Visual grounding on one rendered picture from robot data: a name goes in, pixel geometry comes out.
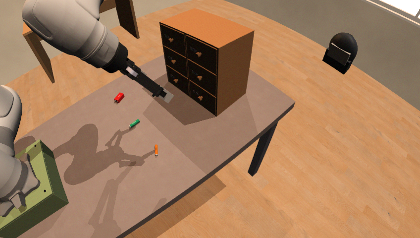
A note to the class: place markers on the red nine-volt battery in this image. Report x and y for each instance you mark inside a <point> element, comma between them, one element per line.
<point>119,97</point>

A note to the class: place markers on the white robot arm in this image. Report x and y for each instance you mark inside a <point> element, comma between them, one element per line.
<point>73,27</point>

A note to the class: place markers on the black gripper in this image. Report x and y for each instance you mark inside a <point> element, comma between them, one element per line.
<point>125,65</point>

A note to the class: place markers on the green aa battery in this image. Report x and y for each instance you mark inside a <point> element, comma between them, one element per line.
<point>134,123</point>

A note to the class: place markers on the dark brown drawer front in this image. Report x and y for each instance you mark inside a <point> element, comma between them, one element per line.
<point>178,79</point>
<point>176,60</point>
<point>173,39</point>
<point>202,96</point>
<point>202,53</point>
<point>202,76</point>

